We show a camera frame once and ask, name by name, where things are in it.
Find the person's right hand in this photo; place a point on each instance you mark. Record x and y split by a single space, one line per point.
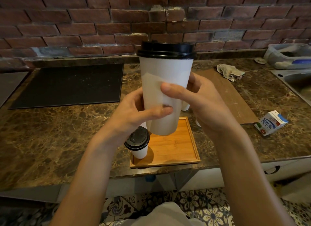
211 109

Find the person's left hand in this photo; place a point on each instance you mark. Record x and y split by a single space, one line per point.
121 123

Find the white paper cup black lid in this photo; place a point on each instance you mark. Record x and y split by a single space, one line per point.
165 72
143 125
137 140

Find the counter lidded cup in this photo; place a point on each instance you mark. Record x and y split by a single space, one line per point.
185 107

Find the square wooden tray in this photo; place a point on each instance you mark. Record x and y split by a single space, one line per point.
175 148

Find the person's left forearm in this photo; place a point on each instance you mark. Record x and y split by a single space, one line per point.
85 187

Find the person's right forearm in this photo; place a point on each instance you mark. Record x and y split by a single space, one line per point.
250 184

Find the person's light grey clothing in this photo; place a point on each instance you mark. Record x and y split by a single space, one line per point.
162 216

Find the brown flat board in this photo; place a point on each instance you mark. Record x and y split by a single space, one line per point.
233 99

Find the crumpled beige rag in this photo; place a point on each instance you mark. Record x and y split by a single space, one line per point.
229 72

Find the white blue milk carton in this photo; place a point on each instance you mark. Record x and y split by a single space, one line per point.
269 125

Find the small blue tape piece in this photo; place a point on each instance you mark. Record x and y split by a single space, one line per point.
150 178

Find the black rubber mat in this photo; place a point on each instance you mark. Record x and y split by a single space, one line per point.
68 86

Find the small round pale sink plug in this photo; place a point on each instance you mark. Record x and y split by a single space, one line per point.
260 60

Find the steel sink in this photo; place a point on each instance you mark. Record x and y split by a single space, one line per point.
296 83

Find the clear plastic container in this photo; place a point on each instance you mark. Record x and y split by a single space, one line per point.
284 58

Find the white drawer front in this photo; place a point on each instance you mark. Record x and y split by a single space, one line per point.
296 170

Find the grey metal panel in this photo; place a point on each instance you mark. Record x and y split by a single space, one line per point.
9 87

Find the white plastic bag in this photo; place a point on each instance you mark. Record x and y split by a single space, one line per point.
297 190

